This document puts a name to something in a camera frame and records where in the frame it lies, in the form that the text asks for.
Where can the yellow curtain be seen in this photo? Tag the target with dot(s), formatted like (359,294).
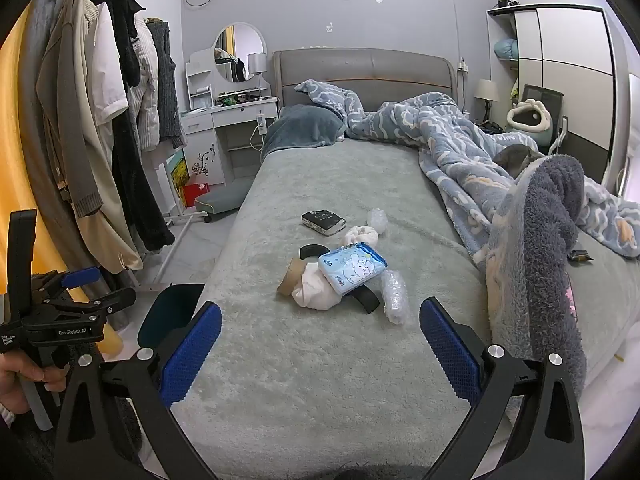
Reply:
(20,160)

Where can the cream coat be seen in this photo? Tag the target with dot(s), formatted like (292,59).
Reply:
(107,240)

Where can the grey cushioned stool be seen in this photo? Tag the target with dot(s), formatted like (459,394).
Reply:
(220,199)

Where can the white and green cat bed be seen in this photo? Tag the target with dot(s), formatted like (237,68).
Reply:
(530,122)

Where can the dark teal waste bin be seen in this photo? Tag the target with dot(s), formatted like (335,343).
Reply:
(165,310)

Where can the blue patterned fleece blanket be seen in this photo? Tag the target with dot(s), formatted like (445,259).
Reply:
(450,160)

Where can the dark grey knit vest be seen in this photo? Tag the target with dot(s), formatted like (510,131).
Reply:
(165,85)

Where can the red box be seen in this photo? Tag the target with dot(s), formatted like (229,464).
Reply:
(194,195)

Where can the black office chair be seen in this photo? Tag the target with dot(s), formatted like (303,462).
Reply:
(550,97)

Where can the yellow-green picture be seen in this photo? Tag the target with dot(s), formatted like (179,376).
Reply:
(178,172)

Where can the small black object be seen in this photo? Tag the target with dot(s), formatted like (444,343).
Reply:
(580,256)

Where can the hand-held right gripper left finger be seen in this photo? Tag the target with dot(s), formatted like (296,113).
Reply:
(192,355)

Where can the clear bubble wrap bag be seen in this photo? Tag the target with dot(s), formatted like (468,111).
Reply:
(395,299)

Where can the blue tissue packet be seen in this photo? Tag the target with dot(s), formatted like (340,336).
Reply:
(352,266)

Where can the pile of vanity items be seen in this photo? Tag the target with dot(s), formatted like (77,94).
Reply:
(235,100)

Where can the bedside lamp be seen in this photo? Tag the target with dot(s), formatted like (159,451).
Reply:
(485,89)

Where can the white power strip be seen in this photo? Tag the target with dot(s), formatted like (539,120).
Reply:
(260,122)

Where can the white clothes rack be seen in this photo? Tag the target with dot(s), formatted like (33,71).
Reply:
(172,250)

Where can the grey padded headboard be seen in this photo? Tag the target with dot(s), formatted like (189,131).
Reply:
(360,70)

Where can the white ribbed garment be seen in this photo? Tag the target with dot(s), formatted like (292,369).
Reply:
(147,110)

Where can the bed with grey-green sheet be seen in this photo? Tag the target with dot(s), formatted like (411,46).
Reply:
(310,385)

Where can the oval mirror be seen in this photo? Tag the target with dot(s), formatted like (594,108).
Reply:
(240,47)

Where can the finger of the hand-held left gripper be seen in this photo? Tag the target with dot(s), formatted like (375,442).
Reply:
(110,300)
(80,276)

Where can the light blue plush cushion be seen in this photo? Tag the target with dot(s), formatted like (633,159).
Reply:
(505,49)

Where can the fluffy white tissue wad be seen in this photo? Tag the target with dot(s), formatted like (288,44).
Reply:
(360,236)

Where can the clear plastic wrap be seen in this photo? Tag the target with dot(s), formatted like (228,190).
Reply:
(377,220)

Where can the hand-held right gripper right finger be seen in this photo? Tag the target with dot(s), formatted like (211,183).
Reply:
(450,355)

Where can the black rectangular packet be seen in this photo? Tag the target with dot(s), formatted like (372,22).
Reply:
(323,221)

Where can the black fuzzy garment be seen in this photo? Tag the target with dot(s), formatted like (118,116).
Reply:
(135,185)

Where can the olive-grey knit cardigan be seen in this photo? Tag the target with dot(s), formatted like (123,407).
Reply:
(65,110)

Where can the person's left hand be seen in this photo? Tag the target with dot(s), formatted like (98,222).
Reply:
(20,375)

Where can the white shirt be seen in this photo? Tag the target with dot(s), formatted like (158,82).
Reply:
(107,75)

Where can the white and grey wardrobe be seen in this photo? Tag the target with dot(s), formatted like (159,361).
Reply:
(565,85)

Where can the silver shade table lamp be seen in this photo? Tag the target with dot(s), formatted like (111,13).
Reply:
(257,62)

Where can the blue-grey pillow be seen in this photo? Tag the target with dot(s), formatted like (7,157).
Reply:
(300,132)

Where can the wall socket with plug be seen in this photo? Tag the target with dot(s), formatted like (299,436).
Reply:
(463,65)

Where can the white dressing table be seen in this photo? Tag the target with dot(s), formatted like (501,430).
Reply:
(220,117)

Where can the white tissue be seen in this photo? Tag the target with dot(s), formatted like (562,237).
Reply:
(315,292)

